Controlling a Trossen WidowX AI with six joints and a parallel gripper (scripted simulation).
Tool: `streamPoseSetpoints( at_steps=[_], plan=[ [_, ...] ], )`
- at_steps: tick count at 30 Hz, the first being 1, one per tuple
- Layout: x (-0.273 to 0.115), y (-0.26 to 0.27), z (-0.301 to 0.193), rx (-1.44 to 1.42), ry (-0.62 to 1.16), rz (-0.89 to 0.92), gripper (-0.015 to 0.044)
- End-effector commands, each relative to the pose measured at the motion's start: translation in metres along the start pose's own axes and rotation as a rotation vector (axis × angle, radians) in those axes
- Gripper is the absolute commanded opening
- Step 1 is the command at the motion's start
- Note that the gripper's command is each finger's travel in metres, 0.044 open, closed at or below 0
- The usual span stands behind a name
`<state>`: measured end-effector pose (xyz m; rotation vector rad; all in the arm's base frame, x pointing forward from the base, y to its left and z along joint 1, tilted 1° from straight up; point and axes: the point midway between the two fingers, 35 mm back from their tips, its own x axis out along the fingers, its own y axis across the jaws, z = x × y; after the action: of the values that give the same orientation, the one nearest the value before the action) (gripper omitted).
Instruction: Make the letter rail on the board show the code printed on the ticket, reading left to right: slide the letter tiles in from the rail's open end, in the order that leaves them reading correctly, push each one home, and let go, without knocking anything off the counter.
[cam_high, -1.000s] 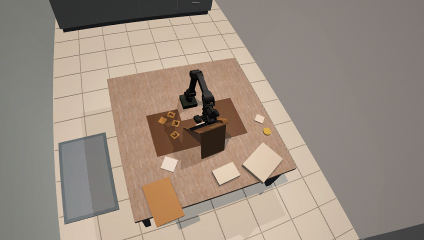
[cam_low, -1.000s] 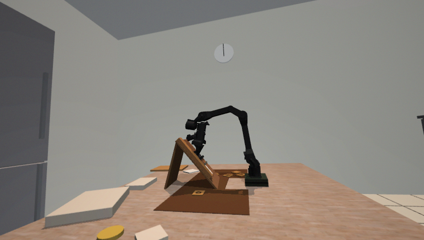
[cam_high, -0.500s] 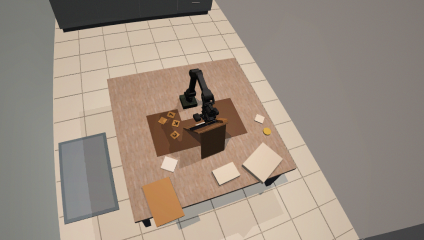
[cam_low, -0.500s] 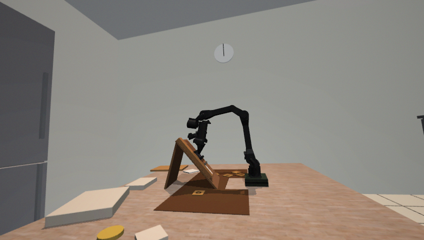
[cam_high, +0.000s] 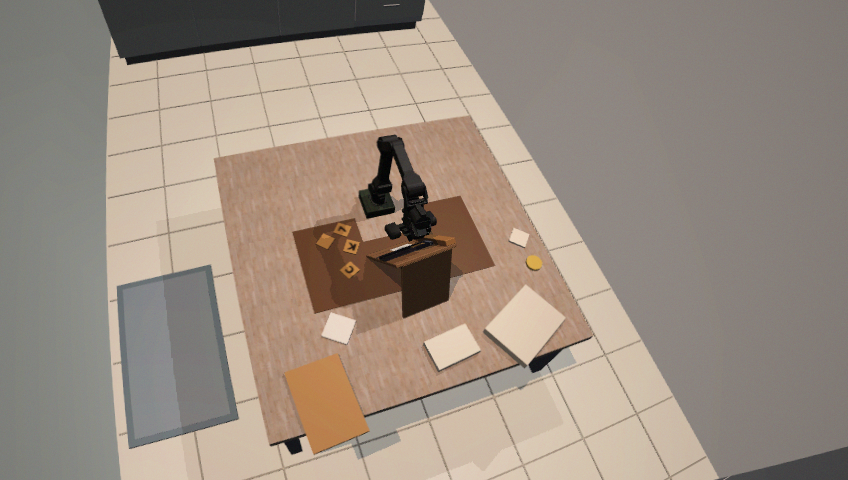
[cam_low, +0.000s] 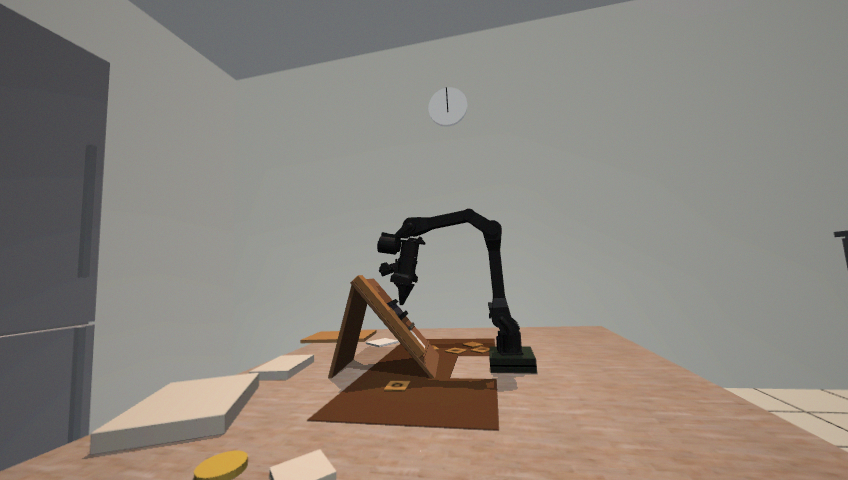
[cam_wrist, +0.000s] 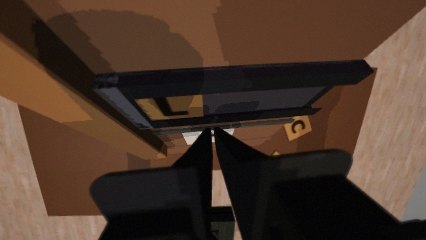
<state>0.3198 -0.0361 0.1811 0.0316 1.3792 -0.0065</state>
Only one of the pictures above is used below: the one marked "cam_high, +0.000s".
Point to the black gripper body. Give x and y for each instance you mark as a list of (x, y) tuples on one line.
[(393, 230)]

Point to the tan flat rectangular board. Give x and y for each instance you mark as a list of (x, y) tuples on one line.
[(326, 403)]

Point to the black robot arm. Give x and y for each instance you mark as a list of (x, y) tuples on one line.
[(412, 185)]

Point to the yellow flat disc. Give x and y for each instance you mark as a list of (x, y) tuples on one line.
[(534, 263)]

